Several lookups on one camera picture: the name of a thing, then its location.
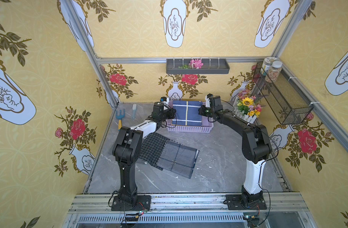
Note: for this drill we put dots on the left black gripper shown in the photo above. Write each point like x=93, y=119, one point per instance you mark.
x=169, y=113

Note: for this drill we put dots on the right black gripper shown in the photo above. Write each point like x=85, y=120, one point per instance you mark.
x=203, y=111

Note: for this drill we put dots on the purple plastic basket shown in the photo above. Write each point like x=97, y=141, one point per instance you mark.
x=206, y=127

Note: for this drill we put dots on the navy blue striped pillowcase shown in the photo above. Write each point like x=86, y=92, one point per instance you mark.
x=187, y=113

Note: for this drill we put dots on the black grid pillowcase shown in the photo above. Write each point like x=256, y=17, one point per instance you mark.
x=152, y=148

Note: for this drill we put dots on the grey checked pillowcase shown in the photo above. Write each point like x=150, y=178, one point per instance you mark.
x=178, y=158

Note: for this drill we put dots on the yellow pillowcase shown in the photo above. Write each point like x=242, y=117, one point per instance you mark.
x=172, y=112

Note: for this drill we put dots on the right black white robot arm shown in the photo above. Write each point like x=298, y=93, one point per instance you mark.
x=256, y=147

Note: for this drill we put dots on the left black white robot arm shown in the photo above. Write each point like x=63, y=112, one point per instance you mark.
x=127, y=148

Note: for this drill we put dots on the light blue small brush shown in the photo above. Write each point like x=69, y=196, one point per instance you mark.
x=134, y=110

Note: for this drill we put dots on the sunflower bouquet white fence pot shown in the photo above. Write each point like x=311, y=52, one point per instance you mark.
x=247, y=107

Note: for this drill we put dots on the blue yellow garden fork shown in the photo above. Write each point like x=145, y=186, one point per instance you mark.
x=120, y=114

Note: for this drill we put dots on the pink artificial flower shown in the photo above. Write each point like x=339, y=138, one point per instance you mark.
x=196, y=64

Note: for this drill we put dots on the glass jar white lid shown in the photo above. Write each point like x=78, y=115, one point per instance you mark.
x=274, y=72

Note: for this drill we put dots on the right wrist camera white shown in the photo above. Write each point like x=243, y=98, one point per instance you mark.
x=208, y=100

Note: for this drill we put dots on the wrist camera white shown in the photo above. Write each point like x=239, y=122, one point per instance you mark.
x=208, y=100
x=164, y=100

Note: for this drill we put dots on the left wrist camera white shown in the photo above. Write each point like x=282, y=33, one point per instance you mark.
x=164, y=100

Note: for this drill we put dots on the black wire mesh wall basket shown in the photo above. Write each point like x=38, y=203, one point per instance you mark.
x=289, y=104

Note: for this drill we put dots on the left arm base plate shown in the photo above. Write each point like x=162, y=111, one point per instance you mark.
x=138, y=203

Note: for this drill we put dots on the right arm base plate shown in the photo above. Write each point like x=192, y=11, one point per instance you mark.
x=245, y=202

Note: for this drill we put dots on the aluminium mounting rail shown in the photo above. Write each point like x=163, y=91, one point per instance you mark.
x=278, y=209

